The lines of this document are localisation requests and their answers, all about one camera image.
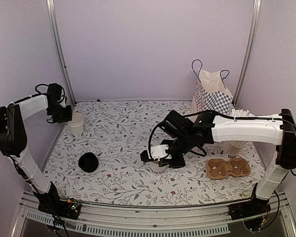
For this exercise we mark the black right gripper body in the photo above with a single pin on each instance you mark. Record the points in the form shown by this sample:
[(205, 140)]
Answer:
[(179, 163)]

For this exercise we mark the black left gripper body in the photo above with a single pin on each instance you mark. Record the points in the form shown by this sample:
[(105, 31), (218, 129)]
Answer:
[(59, 114)]

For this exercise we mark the stack of white paper cups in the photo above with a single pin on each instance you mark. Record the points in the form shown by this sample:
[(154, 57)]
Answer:
[(76, 124)]

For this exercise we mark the white paper coffee cup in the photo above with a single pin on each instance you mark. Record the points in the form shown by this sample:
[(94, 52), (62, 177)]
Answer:
[(156, 169)]

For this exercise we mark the stack of black cup lids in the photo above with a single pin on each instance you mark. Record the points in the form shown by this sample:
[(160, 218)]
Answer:
[(88, 162)]

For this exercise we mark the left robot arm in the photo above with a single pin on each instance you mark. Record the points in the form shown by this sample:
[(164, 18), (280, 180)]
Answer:
[(14, 140)]

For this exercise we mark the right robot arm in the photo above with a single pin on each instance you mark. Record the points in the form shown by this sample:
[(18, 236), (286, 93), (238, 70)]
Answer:
[(211, 126)]

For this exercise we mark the checkered paper takeout bag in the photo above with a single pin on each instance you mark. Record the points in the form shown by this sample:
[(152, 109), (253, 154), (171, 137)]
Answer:
[(210, 91)]

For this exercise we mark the brown cardboard cup carrier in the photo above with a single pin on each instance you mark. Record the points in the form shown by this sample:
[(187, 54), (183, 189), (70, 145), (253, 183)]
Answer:
[(218, 168)]

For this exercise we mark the white cup holding straws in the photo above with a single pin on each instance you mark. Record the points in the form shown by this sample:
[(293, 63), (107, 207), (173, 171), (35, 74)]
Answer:
[(234, 148)]

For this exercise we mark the floral patterned table mat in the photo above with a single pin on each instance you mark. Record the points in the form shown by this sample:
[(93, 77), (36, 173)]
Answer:
[(116, 132)]

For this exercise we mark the bundle of white wrapped straws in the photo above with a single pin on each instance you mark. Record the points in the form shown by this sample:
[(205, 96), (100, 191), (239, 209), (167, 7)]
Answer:
[(241, 113)]

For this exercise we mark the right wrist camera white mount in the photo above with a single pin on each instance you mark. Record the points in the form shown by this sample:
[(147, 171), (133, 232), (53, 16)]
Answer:
[(156, 153)]

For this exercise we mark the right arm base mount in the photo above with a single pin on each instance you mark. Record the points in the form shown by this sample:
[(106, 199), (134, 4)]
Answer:
[(249, 208)]

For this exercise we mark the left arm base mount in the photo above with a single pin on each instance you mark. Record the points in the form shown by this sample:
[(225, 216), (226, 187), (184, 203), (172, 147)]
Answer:
[(61, 208)]

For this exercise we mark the aluminium table edge rail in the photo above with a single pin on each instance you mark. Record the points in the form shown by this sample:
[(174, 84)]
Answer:
[(28, 207)]

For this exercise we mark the left aluminium frame post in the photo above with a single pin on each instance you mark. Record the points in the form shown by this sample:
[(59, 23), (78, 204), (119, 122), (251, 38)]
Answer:
[(59, 51)]

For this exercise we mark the aluminium frame post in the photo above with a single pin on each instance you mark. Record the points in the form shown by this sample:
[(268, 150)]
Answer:
[(248, 52), (59, 51)]

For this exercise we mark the grey slotted cable duct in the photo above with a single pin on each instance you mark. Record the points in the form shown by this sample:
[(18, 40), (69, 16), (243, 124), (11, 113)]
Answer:
[(114, 221)]

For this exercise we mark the right aluminium frame post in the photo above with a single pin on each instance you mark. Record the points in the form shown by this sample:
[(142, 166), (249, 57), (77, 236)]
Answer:
[(248, 52)]

